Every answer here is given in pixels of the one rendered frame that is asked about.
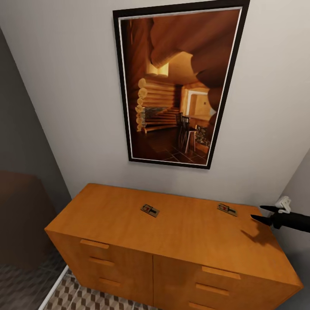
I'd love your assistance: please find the mousetrap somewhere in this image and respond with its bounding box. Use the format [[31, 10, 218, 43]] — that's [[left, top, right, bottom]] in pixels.
[[141, 204, 160, 217], [217, 203, 238, 217]]

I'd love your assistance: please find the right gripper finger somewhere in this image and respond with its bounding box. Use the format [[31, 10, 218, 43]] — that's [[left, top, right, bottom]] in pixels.
[[260, 205, 278, 212], [251, 214, 273, 226]]

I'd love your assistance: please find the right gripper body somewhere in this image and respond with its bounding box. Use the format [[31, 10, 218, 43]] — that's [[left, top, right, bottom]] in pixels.
[[272, 210, 303, 231]]

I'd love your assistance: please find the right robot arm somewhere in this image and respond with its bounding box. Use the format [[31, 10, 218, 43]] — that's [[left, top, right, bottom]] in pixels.
[[251, 196, 310, 233]]

